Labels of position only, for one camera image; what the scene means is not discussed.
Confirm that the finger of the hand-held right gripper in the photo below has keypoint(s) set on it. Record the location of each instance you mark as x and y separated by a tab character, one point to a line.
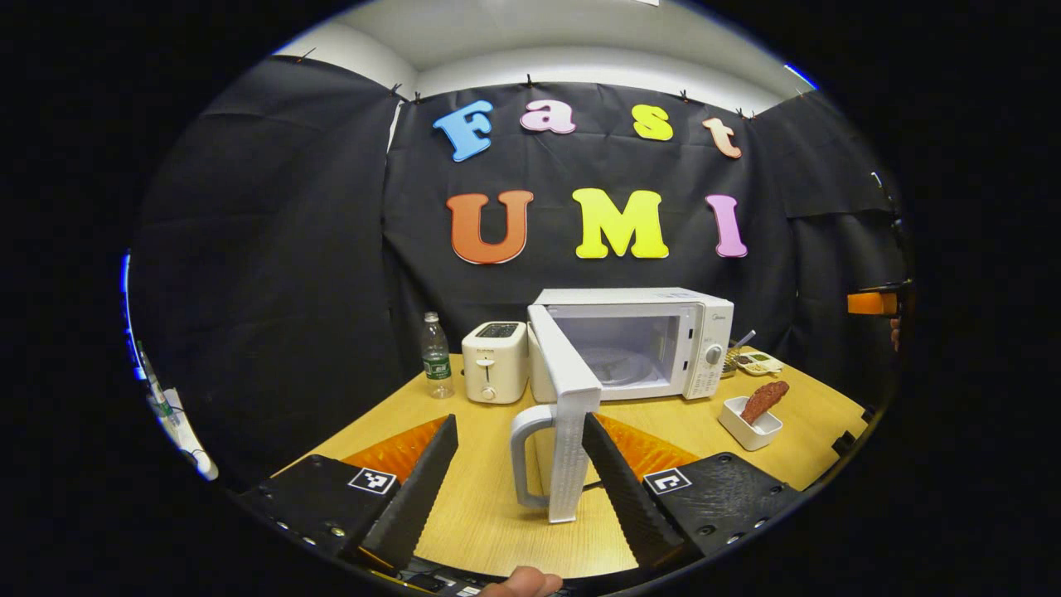
870	303

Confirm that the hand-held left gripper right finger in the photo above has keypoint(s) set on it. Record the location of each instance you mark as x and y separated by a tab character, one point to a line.
622	497

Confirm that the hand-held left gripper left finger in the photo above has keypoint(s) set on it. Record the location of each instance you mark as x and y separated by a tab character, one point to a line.
414	497

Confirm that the brown sausage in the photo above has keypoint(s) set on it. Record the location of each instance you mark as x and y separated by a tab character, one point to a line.
764	400

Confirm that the white microwave oven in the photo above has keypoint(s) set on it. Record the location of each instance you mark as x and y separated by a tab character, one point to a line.
630	298

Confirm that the black table edge clamp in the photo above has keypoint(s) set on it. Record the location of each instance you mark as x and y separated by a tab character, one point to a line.
844	444
867	414

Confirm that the white rectangular dish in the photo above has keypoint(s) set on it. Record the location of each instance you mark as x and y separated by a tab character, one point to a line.
746	429

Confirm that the clear plastic water bottle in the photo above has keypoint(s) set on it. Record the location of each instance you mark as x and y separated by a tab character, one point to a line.
437	356

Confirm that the white toaster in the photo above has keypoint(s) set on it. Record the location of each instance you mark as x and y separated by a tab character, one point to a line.
495	365

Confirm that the small ceiling light panel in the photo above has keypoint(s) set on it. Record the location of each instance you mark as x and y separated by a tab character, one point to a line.
800	76

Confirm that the black backdrop cloth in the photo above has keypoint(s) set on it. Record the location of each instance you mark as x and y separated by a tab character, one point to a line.
265	249

